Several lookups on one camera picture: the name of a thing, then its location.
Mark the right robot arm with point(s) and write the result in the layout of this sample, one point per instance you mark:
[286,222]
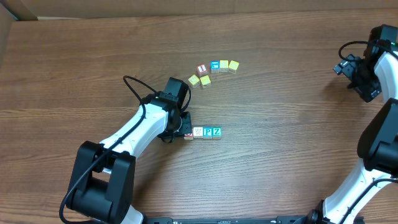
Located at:
[377,146]

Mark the yellow K block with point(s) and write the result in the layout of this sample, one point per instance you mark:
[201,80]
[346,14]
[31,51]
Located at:
[205,81]

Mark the blue P block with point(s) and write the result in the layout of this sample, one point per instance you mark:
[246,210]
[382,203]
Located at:
[207,132]

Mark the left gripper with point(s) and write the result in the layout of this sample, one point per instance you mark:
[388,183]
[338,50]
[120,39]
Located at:
[186,126]

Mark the red apple block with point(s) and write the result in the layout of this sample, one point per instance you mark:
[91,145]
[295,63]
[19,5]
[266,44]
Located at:
[188,136]

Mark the blue L block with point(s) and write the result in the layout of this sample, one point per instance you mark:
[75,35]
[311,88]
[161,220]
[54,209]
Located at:
[215,66]

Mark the red I block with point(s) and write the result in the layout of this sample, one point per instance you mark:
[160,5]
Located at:
[202,70]

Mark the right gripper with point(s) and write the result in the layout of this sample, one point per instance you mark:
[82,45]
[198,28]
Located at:
[369,90]

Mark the yellow block upper right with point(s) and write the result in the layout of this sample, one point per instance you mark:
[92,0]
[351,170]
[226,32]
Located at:
[233,66]

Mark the white picture block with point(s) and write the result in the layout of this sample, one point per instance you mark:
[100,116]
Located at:
[198,132]

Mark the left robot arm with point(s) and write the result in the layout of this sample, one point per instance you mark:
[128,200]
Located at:
[102,180]

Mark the yellow U block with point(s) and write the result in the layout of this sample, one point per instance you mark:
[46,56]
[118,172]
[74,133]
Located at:
[194,81]

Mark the yellow block upper middle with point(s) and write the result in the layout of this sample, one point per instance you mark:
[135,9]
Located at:
[224,66]

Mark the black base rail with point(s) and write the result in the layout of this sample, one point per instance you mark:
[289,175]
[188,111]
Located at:
[278,220]

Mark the green Z block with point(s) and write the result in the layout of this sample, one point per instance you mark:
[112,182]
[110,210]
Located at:
[217,133]

